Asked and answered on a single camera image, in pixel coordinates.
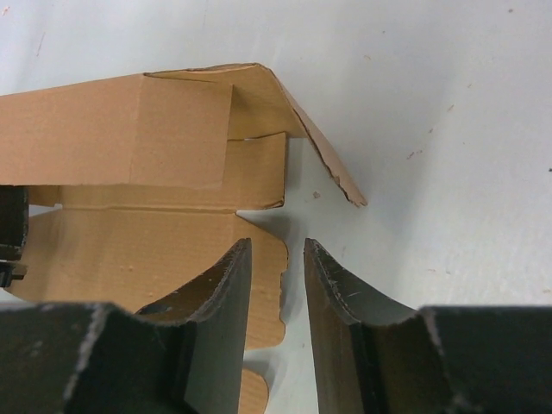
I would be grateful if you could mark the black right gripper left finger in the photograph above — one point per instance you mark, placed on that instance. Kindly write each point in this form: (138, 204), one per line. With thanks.
(208, 317)

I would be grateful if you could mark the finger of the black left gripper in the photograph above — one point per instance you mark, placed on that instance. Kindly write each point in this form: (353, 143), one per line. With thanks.
(14, 232)

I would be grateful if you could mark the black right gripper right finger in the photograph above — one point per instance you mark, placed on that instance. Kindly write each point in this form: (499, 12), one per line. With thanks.
(344, 311)

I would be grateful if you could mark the brown cardboard paper box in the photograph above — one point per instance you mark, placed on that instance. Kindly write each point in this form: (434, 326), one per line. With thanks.
(135, 187)

